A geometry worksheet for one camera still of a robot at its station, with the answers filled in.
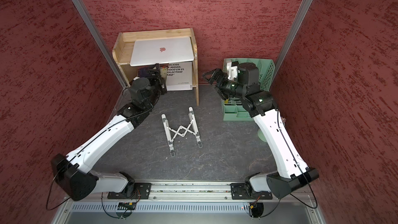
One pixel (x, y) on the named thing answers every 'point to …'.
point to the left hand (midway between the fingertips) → (163, 71)
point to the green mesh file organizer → (233, 109)
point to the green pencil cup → (260, 135)
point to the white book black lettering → (180, 76)
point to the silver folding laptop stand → (171, 134)
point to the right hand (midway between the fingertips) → (205, 85)
